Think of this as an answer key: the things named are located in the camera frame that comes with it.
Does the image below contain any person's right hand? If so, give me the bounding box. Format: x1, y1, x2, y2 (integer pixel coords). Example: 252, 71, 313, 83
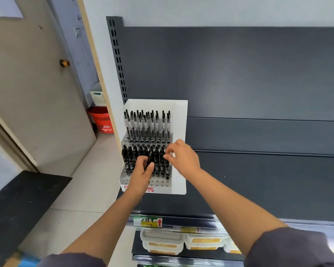
163, 139, 202, 182

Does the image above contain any person's left hand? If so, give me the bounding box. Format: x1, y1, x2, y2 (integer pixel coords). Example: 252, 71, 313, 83
125, 155, 155, 199

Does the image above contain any black rubber-grip pen group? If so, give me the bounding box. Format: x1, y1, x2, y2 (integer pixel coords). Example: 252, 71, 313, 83
121, 146, 172, 179

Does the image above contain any white tiered pen holder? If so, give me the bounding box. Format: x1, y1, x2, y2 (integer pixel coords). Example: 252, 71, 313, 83
119, 99, 189, 195

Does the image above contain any clear-barrel pen group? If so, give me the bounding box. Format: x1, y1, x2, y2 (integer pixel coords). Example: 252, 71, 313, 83
123, 109, 172, 144

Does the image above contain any person's right forearm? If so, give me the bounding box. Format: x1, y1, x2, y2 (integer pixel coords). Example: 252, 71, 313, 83
189, 171, 289, 256

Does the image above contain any person's left forearm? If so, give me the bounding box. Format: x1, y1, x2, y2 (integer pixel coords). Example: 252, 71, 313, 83
62, 190, 144, 266

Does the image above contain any yellow green price tag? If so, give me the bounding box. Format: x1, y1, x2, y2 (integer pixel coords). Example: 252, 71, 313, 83
140, 217, 163, 229

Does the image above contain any red plastic basket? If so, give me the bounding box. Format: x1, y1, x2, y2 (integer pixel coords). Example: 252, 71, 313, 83
86, 106, 114, 134

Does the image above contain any white woven basket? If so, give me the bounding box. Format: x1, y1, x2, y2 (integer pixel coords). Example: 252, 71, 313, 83
89, 82, 107, 106

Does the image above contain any dark grey shelf unit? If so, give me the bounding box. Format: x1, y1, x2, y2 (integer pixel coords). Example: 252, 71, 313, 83
105, 16, 334, 267

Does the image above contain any grey left sleeve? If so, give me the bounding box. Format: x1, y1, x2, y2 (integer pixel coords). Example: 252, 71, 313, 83
37, 253, 106, 267

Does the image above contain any grey sleeve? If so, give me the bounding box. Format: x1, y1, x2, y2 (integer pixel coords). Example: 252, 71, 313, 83
37, 253, 106, 267
243, 227, 334, 267

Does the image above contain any white slotted shelf upright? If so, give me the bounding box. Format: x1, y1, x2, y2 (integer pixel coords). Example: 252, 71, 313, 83
106, 16, 128, 105

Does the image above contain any beige door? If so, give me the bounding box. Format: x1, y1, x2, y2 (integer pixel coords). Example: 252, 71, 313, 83
0, 0, 97, 177

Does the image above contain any blue plastic object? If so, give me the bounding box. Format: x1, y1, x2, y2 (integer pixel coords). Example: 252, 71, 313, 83
16, 251, 42, 267

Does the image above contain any grey right sleeve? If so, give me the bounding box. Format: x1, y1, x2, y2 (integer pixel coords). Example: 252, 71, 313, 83
243, 227, 334, 267

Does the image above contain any brown cardboard piece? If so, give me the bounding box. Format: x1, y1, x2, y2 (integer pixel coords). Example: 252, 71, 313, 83
4, 252, 23, 267

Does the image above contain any white paper notice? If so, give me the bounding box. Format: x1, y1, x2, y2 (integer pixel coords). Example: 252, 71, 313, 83
0, 0, 24, 19

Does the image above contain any brown door frame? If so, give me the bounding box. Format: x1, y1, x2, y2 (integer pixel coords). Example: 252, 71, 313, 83
0, 102, 39, 173

